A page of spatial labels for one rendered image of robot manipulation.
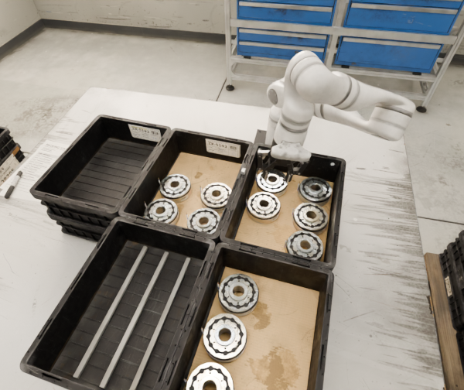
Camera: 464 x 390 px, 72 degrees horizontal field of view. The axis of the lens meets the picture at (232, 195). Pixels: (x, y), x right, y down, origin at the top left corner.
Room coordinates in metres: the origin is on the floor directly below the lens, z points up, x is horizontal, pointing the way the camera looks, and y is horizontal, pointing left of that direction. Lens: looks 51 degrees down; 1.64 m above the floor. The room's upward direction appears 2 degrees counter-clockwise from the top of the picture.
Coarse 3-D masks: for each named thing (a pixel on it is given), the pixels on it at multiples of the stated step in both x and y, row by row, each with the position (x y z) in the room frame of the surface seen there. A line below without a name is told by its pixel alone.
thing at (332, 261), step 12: (264, 144) 0.80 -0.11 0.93; (252, 156) 0.76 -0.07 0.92; (312, 156) 0.74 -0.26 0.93; (324, 156) 0.74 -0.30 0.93; (240, 192) 0.60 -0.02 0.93; (336, 204) 0.54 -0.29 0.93; (228, 216) 0.51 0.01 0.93; (336, 216) 0.50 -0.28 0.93; (336, 228) 0.46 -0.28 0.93; (228, 240) 0.44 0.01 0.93; (336, 240) 0.43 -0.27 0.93; (264, 252) 0.40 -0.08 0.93; (276, 252) 0.39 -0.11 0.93; (336, 252) 0.39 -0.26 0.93; (312, 264) 0.36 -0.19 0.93; (324, 264) 0.36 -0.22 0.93
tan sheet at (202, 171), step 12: (180, 156) 0.86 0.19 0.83; (192, 156) 0.86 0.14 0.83; (180, 168) 0.80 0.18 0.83; (192, 168) 0.80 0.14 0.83; (204, 168) 0.80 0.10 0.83; (216, 168) 0.79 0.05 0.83; (228, 168) 0.79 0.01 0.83; (240, 168) 0.79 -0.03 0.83; (192, 180) 0.74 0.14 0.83; (204, 180) 0.74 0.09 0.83; (216, 180) 0.74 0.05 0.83; (228, 180) 0.73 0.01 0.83; (192, 192) 0.69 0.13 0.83; (180, 204) 0.64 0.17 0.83; (192, 204) 0.63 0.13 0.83; (144, 216) 0.59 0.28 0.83; (180, 216) 0.59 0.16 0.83
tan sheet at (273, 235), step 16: (304, 176) 0.74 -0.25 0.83; (256, 192) 0.68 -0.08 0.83; (288, 192) 0.67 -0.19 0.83; (288, 208) 0.61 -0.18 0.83; (240, 224) 0.55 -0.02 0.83; (256, 224) 0.55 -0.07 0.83; (272, 224) 0.55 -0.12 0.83; (288, 224) 0.54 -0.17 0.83; (240, 240) 0.50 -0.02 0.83; (256, 240) 0.49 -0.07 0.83; (272, 240) 0.49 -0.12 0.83
